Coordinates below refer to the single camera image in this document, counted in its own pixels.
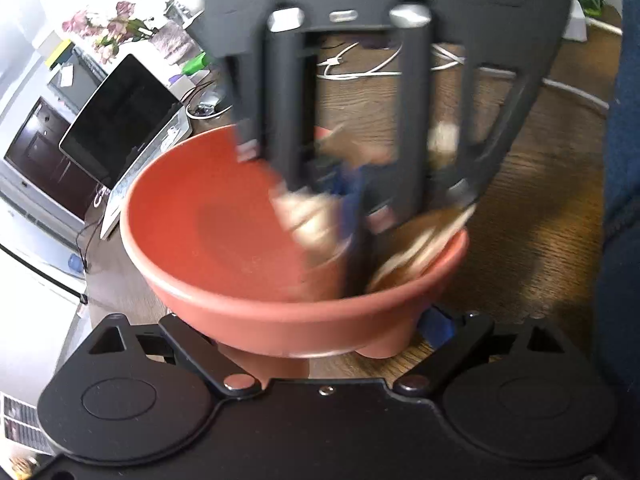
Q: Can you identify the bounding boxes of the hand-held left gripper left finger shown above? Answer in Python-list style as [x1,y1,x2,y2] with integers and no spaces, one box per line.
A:
[87,312,263,402]

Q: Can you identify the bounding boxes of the white tissue box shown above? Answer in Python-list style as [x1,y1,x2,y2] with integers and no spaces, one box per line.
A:
[169,71,212,105]

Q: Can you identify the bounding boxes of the dark blue clothing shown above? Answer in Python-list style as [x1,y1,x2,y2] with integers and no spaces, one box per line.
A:
[594,0,640,392]

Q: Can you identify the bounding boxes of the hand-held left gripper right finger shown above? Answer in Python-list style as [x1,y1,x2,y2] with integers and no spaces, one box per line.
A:
[392,305,571,402]

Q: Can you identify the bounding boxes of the long white charging cable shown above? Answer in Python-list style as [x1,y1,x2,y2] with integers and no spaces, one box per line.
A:
[316,40,612,112]

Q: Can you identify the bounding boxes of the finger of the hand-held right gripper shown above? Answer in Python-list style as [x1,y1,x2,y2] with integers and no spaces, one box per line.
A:
[232,7,321,206]
[345,4,543,297]

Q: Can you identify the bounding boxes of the dried pink flowers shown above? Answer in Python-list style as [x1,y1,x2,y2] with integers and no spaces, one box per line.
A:
[62,1,153,64]

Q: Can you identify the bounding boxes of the silver laptop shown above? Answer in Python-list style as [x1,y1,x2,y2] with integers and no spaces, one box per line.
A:
[59,53,194,241]

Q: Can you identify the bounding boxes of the dark wooden cabinet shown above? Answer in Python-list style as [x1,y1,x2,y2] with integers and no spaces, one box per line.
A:
[4,97,102,212]

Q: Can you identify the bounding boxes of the brown paper towel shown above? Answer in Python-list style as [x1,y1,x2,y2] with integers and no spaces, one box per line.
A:
[270,122,477,292]

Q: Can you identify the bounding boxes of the pink footed bowl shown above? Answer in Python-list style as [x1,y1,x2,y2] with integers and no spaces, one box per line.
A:
[120,125,471,360]

